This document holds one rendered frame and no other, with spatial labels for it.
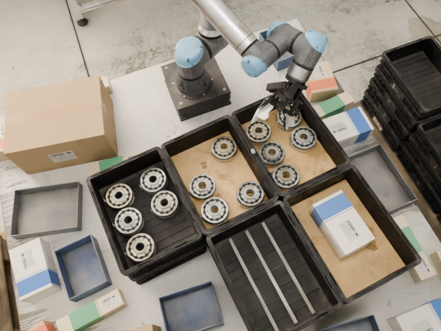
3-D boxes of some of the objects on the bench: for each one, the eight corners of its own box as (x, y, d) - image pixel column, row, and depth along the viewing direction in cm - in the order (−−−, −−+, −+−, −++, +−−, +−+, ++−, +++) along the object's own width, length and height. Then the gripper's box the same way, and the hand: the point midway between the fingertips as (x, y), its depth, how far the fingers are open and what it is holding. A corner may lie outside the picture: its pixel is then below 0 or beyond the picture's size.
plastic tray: (83, 185, 172) (78, 180, 167) (81, 230, 163) (77, 226, 159) (20, 194, 172) (14, 190, 167) (16, 240, 163) (9, 236, 158)
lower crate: (104, 199, 169) (94, 189, 158) (168, 169, 173) (164, 157, 162) (138, 287, 153) (130, 282, 142) (209, 251, 157) (206, 244, 146)
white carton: (436, 298, 146) (447, 295, 138) (455, 331, 141) (468, 330, 133) (386, 319, 144) (396, 317, 136) (405, 354, 139) (415, 354, 131)
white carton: (354, 117, 180) (359, 106, 172) (368, 139, 175) (374, 129, 167) (314, 131, 178) (317, 121, 170) (326, 154, 173) (330, 144, 165)
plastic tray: (335, 165, 170) (338, 160, 166) (377, 149, 173) (380, 143, 168) (369, 222, 159) (373, 218, 155) (413, 203, 162) (417, 199, 157)
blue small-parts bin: (112, 284, 154) (107, 281, 147) (75, 302, 151) (68, 300, 145) (96, 238, 162) (90, 234, 155) (60, 255, 159) (53, 251, 153)
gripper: (279, 77, 123) (252, 132, 132) (326, 90, 133) (298, 141, 142) (267, 66, 130) (243, 119, 139) (313, 80, 139) (287, 129, 148)
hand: (268, 126), depth 142 cm, fingers open, 14 cm apart
